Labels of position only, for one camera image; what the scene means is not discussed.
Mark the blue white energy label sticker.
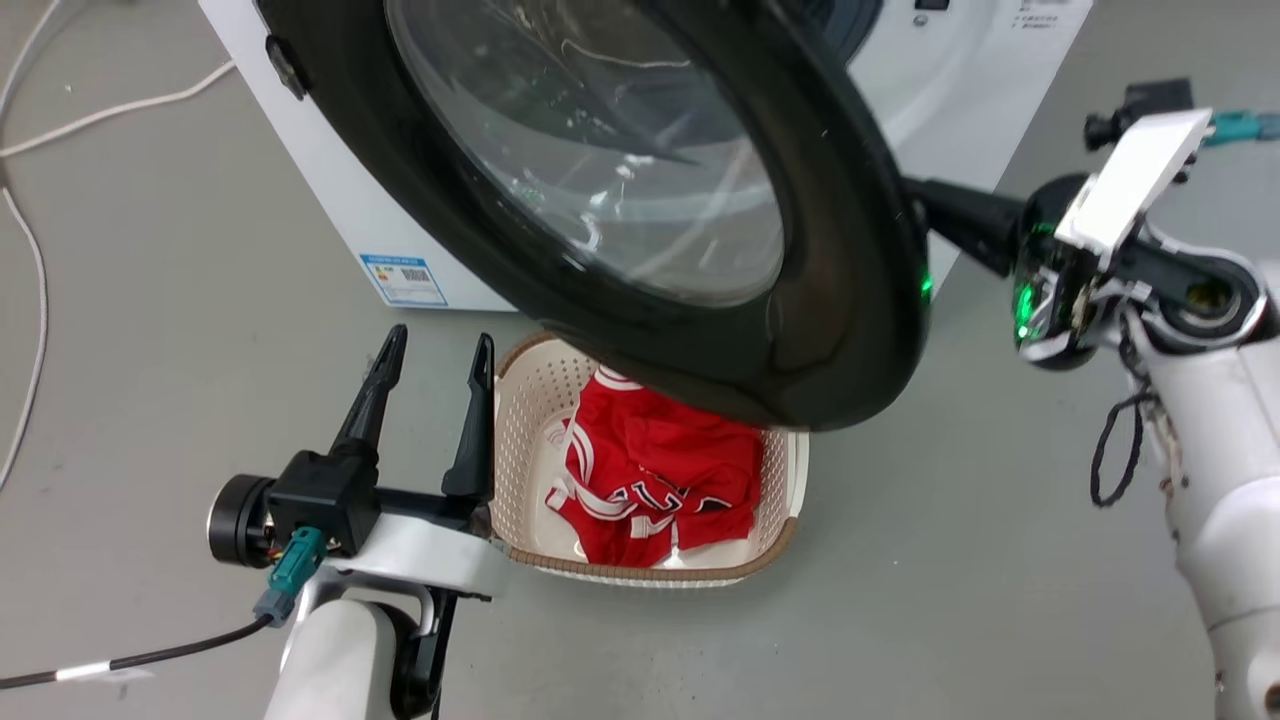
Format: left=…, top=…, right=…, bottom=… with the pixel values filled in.
left=359, top=252, right=449, bottom=308

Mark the thin white floor cable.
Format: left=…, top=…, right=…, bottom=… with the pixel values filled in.
left=0, top=0, right=63, bottom=493

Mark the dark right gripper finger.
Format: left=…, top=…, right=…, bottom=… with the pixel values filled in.
left=903, top=177, right=1031, bottom=279

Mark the black cable with teal plug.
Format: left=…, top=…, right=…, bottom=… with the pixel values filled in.
left=0, top=526, right=328, bottom=693

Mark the white washing machine body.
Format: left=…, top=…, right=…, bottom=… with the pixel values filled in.
left=197, top=0, right=1094, bottom=313

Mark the black door latch hook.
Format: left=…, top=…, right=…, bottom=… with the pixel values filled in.
left=264, top=34, right=310, bottom=102

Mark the thick white floor cable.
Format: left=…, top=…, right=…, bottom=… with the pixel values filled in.
left=0, top=58, right=237, bottom=160

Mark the black round glass washer door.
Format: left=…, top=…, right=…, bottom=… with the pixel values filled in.
left=255, top=0, right=933, bottom=433

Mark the red white jersey garment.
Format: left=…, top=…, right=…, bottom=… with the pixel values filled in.
left=545, top=366, right=766, bottom=568

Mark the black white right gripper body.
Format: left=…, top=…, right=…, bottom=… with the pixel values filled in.
left=1012, top=173, right=1273, bottom=372

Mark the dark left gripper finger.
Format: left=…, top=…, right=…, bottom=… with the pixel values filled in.
left=329, top=324, right=409, bottom=463
left=441, top=333, right=497, bottom=503

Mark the looped thin black cable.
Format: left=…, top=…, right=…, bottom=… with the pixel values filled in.
left=1089, top=388, right=1151, bottom=509

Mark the cream perforated laundry basket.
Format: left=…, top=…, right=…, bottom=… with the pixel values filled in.
left=488, top=332, right=810, bottom=588

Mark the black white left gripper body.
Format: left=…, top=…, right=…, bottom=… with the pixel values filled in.
left=206, top=450, right=513, bottom=602

